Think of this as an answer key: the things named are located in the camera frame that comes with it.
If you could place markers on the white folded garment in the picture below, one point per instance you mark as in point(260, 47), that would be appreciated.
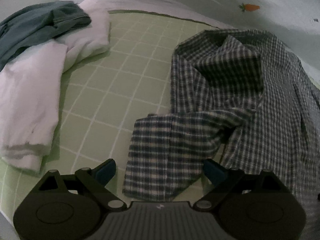
point(30, 87)

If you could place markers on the dark checkered plaid shirt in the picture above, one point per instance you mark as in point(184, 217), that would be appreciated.
point(241, 89)

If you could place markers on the dark teal folded garment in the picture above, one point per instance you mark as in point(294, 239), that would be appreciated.
point(39, 23)

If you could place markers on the green grid bed sheet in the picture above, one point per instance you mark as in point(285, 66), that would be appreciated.
point(102, 97)

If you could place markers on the pale carrot print quilt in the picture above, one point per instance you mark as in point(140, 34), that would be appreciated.
point(295, 22)

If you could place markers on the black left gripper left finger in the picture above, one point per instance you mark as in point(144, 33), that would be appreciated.
point(87, 182)

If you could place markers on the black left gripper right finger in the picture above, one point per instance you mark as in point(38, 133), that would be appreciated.
point(229, 185)

